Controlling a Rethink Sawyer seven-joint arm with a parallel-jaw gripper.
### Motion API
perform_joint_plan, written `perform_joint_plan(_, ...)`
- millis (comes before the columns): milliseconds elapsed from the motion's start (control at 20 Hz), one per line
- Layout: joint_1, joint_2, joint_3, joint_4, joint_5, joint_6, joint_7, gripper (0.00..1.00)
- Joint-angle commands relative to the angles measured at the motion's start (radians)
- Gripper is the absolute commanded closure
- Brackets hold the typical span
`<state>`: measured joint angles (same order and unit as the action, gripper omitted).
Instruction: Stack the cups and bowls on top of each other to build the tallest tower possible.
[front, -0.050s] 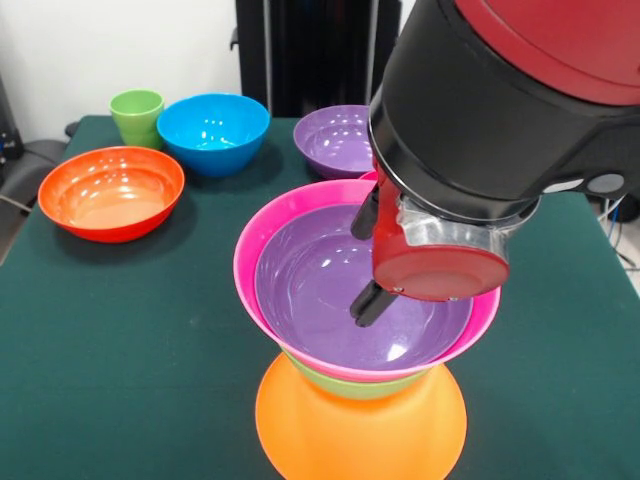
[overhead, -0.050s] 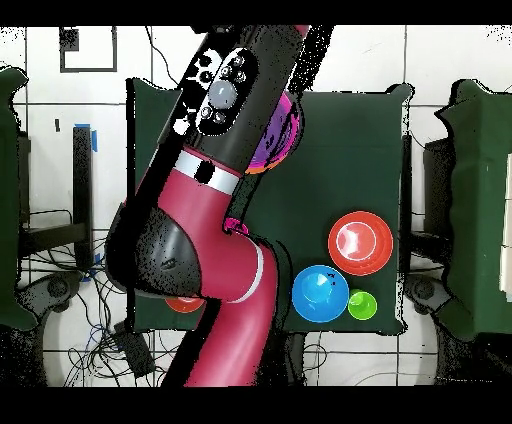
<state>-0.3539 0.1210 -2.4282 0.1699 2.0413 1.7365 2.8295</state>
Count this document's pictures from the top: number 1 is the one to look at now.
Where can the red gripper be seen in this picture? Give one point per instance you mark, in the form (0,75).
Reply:
(440,272)

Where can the green cup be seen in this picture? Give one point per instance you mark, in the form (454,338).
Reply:
(135,117)

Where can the small crimson bowl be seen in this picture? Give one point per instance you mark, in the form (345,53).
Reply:
(369,175)

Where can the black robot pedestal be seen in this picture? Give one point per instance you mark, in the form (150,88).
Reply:
(320,60)

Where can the black office chair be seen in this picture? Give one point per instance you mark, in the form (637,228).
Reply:
(35,160)

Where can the blue bowl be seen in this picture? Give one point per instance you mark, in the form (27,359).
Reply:
(210,125)

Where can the pink bowl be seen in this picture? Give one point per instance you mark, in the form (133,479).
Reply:
(247,260)

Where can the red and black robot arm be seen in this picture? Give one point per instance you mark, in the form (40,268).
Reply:
(500,100)

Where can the green bowl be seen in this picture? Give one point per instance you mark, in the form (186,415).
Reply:
(370,390)

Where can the purple bowl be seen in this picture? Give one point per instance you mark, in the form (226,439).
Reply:
(330,145)
(310,280)

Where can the dark green tablecloth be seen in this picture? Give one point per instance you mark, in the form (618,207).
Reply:
(150,350)

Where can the black equipment box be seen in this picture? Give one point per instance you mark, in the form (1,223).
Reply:
(6,130)

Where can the large red-orange bowl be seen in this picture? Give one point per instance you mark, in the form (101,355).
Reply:
(110,190)

